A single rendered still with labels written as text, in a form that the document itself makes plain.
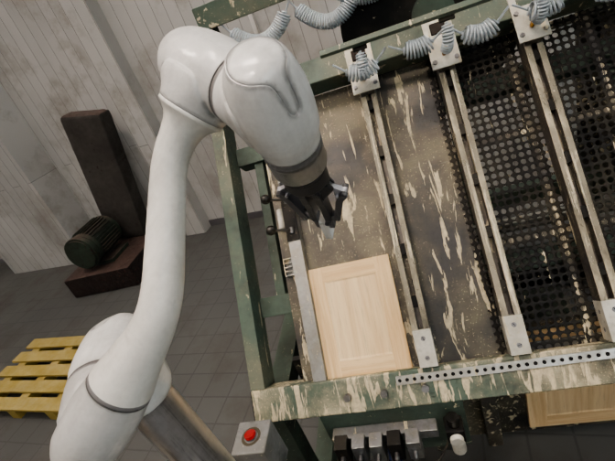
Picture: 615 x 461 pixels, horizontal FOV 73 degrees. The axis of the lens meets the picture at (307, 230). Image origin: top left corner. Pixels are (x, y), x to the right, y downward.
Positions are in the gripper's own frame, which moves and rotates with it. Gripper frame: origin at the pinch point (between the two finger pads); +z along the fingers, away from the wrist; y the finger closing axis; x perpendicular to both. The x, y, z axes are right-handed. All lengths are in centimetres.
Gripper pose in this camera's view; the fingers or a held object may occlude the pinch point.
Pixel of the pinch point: (327, 224)
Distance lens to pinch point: 82.5
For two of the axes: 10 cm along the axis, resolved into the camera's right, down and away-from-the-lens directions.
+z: 2.4, 4.5, 8.6
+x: -1.6, 8.9, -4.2
